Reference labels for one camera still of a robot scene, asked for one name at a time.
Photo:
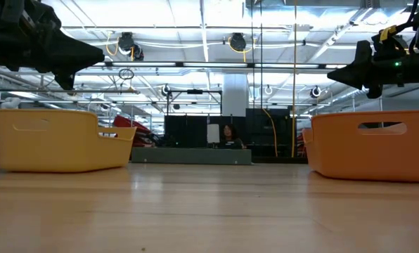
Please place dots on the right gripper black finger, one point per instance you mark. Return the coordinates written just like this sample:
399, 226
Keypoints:
357, 79
362, 56

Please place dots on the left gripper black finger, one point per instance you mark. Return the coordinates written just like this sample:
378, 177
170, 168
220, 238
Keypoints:
69, 66
76, 47

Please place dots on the orange plastic bin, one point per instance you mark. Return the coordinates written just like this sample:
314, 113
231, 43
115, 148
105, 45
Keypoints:
353, 158

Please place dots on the white pipe elbow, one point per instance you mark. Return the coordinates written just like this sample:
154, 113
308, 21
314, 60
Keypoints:
11, 102

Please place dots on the grey horizontal pipe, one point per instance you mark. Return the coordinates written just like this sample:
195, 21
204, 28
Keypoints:
55, 90

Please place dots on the red angled object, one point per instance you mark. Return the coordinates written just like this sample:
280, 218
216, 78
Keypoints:
128, 123

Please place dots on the yellow plastic bin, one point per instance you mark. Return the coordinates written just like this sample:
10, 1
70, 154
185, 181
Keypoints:
55, 151

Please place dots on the white square pillar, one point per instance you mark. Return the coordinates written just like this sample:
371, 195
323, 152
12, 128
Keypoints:
236, 95

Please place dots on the black partition panel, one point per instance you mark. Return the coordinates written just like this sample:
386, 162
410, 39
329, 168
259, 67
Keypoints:
185, 131

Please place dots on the long ceiling light bar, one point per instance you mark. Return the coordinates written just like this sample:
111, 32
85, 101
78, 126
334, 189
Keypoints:
213, 65

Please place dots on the person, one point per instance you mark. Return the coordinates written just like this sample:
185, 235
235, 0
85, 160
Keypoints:
229, 135

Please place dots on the white board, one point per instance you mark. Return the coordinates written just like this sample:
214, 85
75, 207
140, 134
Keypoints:
213, 133

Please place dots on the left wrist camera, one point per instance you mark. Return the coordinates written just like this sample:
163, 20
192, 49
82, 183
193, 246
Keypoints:
42, 15

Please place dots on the black gantry frame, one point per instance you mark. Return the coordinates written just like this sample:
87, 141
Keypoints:
194, 91

